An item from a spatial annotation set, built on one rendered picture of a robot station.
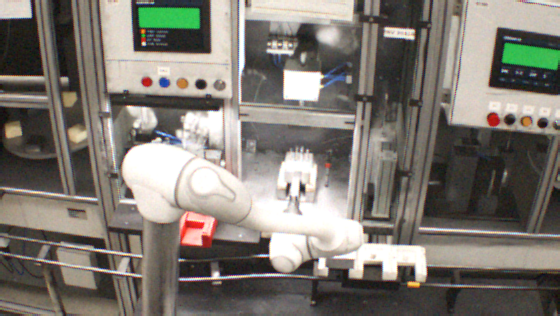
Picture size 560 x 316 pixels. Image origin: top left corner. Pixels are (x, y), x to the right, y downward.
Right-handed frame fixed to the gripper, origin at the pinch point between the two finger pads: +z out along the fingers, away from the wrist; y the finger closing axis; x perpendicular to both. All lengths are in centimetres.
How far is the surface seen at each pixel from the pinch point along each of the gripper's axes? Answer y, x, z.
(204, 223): -5.6, 29.2, -18.2
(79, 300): -100, 110, 22
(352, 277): -15.7, -21.7, -27.4
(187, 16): 65, 34, -10
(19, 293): -100, 145, 19
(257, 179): -9.5, 16.0, 15.4
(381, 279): -17.4, -31.7, -25.7
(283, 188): -4.3, 5.1, 4.0
